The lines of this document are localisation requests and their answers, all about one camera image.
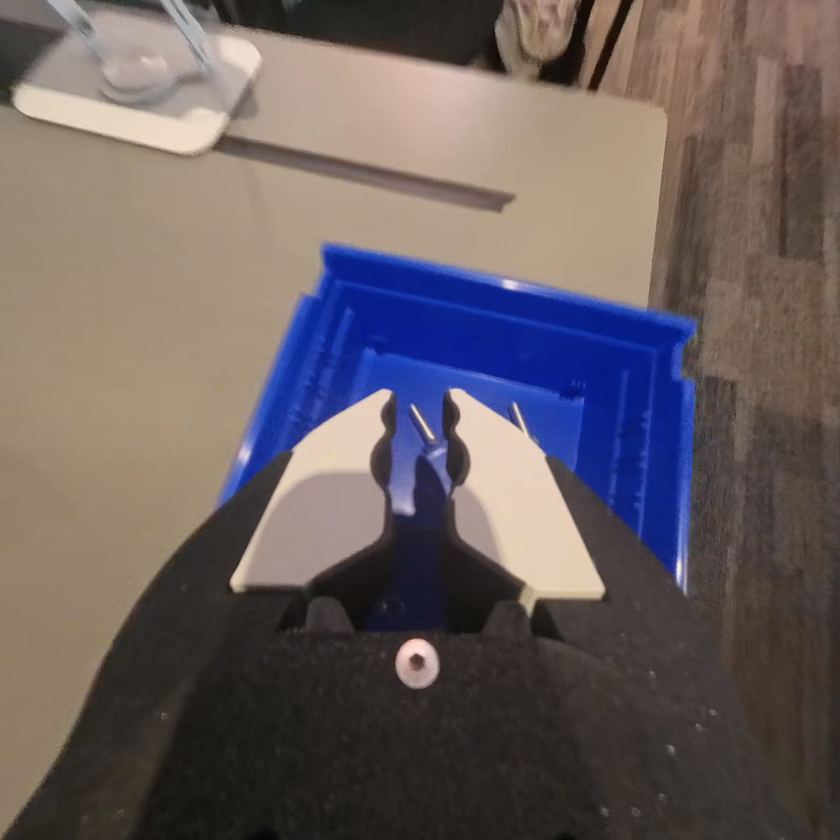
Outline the blue plastic bin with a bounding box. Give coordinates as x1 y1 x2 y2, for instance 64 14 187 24
220 241 700 632

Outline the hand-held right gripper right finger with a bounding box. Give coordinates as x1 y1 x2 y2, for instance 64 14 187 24
443 387 607 605

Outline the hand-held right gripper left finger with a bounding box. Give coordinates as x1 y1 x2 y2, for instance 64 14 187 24
230 387 399 595

